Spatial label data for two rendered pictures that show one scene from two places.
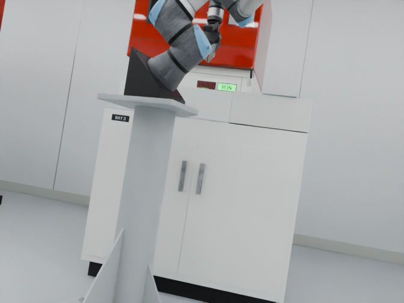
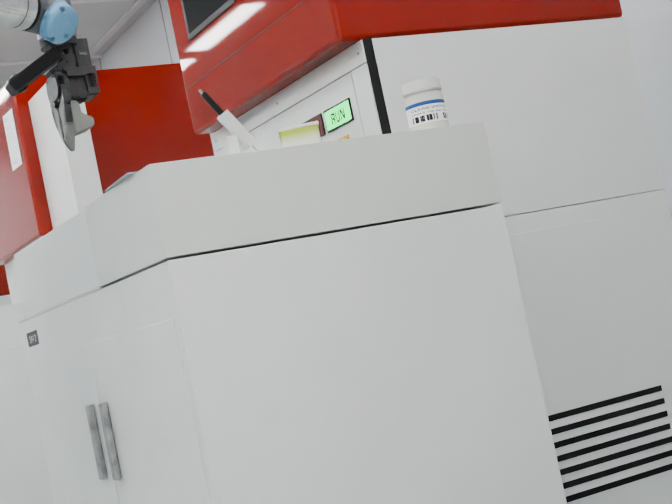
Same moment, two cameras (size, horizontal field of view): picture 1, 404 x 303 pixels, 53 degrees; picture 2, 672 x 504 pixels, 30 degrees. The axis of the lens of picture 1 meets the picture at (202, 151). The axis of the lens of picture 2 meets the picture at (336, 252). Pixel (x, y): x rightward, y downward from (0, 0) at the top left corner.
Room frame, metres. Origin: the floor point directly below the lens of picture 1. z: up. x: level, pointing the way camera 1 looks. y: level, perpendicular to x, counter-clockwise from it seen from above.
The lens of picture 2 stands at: (0.70, -2.03, 0.66)
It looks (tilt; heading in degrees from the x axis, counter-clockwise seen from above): 3 degrees up; 49
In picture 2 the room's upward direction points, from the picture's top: 12 degrees counter-clockwise
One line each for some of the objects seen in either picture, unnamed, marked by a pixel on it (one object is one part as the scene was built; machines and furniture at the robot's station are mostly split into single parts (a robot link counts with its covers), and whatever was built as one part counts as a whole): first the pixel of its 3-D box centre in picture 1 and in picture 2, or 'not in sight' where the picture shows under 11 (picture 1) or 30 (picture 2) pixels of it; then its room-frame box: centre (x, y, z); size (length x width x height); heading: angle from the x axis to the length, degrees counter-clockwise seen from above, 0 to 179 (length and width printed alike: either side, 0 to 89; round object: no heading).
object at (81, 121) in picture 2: (213, 54); (79, 124); (1.90, 0.02, 1.14); 0.06 x 0.03 x 0.09; 168
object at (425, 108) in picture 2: not in sight; (425, 108); (2.29, -0.49, 1.01); 0.07 x 0.07 x 0.10
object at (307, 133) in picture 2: not in sight; (301, 145); (2.15, -0.31, 1.00); 0.07 x 0.07 x 0.07; 51
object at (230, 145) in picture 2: (249, 90); (238, 145); (2.10, -0.20, 1.03); 0.06 x 0.04 x 0.13; 168
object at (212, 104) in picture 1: (175, 101); (75, 265); (1.91, 0.16, 0.89); 0.55 x 0.09 x 0.14; 78
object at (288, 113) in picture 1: (272, 120); (291, 204); (2.08, -0.34, 0.89); 0.62 x 0.35 x 0.14; 168
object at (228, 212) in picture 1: (201, 204); (272, 478); (2.14, -0.04, 0.41); 0.96 x 0.64 x 0.82; 78
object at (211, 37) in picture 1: (213, 32); (68, 71); (1.91, 0.03, 1.25); 0.09 x 0.08 x 0.12; 168
